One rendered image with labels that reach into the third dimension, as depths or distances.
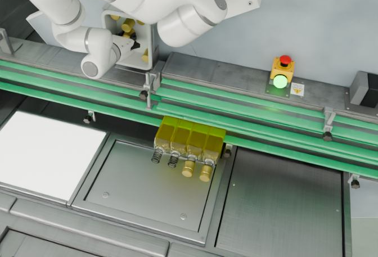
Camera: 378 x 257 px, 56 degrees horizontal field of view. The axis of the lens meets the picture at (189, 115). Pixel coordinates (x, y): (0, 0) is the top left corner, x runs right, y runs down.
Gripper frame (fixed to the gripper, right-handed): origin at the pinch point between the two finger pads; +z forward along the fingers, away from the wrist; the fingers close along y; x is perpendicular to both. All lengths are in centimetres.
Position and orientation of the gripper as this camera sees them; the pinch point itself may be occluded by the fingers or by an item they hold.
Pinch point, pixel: (127, 36)
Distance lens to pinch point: 133.4
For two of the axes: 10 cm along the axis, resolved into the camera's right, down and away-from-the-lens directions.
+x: 1.4, -8.2, -5.5
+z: 2.3, -5.2, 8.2
